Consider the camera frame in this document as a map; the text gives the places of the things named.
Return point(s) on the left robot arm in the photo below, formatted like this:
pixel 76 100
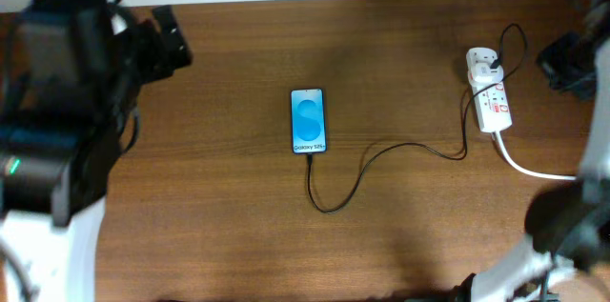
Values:
pixel 65 122

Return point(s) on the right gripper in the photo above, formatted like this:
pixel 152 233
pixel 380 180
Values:
pixel 550 60

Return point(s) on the white USB charger plug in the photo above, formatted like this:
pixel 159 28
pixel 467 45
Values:
pixel 481 74

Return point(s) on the white power strip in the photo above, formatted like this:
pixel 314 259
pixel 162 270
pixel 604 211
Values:
pixel 491 102

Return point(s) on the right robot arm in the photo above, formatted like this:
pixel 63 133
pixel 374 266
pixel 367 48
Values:
pixel 567 226

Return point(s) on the blue Samsung Galaxy smartphone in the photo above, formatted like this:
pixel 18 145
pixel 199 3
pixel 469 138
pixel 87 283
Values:
pixel 308 121

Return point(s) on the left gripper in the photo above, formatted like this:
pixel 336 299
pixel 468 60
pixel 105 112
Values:
pixel 163 57

